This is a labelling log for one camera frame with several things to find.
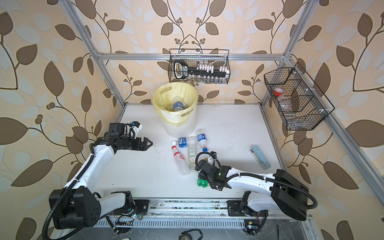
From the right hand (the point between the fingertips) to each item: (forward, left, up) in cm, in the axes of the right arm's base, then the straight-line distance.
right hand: (202, 172), depth 84 cm
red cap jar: (+31, -43, +31) cm, 62 cm away
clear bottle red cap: (+4, +11, +2) cm, 12 cm away
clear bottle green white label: (+9, +6, +4) cm, 12 cm away
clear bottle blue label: (+36, +13, +18) cm, 42 cm away
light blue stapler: (+6, -35, +2) cm, 35 cm away
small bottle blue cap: (+20, -1, +2) cm, 20 cm away
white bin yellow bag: (+22, +13, +18) cm, 31 cm away
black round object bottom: (-28, +9, +1) cm, 30 cm away
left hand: (+14, +33, +13) cm, 38 cm away
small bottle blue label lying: (+18, +9, +3) cm, 21 cm away
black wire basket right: (+20, -51, +32) cm, 63 cm away
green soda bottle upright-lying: (-7, -1, +2) cm, 7 cm away
